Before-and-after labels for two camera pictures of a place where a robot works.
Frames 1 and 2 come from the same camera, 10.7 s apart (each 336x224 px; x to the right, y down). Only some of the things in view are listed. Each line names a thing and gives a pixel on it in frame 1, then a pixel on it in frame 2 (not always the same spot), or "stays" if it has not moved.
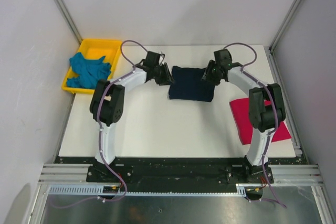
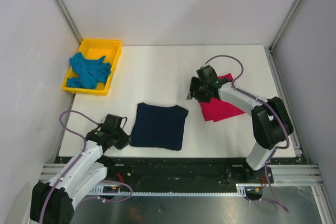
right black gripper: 208,74 → 195,82
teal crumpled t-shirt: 90,71 stays
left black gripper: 167,78 → 125,141
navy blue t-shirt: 189,86 → 159,126
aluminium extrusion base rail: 296,174 stays
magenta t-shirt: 240,109 → 217,109
